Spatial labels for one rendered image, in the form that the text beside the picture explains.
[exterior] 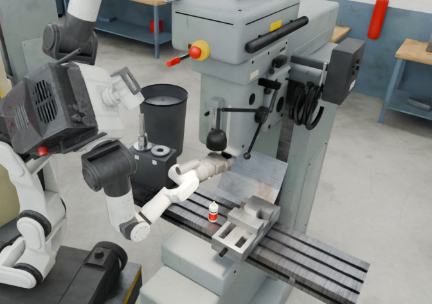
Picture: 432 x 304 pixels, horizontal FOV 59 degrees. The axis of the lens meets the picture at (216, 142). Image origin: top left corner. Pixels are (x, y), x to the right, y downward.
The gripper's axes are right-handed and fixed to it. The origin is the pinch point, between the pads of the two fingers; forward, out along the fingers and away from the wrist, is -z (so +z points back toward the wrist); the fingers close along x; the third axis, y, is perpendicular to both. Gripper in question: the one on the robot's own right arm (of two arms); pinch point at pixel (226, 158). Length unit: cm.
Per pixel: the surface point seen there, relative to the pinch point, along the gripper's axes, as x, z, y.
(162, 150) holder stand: 38.3, 5.5, 13.3
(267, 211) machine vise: -19.1, -8.8, 21.4
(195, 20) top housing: -3, 22, -61
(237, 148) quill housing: -10.8, 5.8, -13.0
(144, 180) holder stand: 41, 15, 29
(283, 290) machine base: -19, -41, 103
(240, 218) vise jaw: -15.1, 3.8, 21.5
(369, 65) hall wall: 122, -401, 79
